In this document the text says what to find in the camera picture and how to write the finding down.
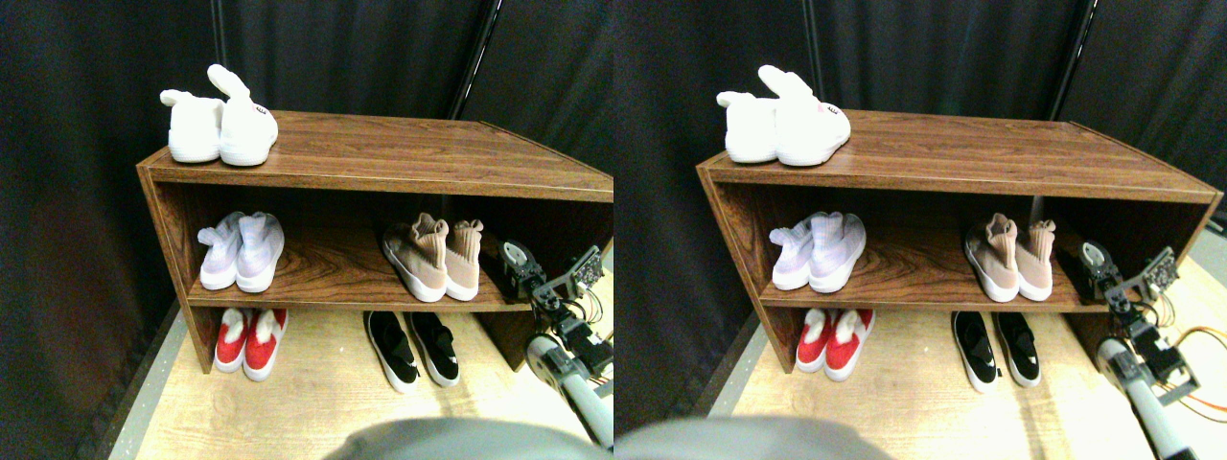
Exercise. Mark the lilac shoe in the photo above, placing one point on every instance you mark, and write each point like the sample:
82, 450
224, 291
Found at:
220, 264
261, 259
839, 259
792, 266

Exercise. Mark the black curtain stand pole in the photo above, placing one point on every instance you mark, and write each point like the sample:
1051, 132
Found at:
219, 34
1074, 57
476, 57

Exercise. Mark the black shoe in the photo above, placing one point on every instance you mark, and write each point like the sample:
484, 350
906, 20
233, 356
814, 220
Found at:
976, 355
1020, 353
436, 353
393, 355

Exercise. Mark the red shoe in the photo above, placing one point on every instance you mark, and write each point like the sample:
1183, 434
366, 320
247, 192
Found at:
813, 348
264, 353
230, 348
847, 353

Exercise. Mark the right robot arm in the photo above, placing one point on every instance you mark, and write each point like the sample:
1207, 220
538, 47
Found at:
575, 379
1145, 393

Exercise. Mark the beige shoe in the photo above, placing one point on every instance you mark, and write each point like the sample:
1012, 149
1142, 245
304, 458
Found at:
992, 264
417, 264
463, 268
1035, 268

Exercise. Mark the white shoe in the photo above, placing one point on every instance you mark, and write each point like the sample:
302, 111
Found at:
810, 134
748, 134
247, 134
195, 134

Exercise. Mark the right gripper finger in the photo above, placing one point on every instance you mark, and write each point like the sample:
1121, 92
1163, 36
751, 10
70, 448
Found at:
1096, 262
515, 261

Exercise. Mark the brown shoe rack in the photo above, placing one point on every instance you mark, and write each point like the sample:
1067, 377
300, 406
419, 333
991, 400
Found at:
403, 153
968, 153

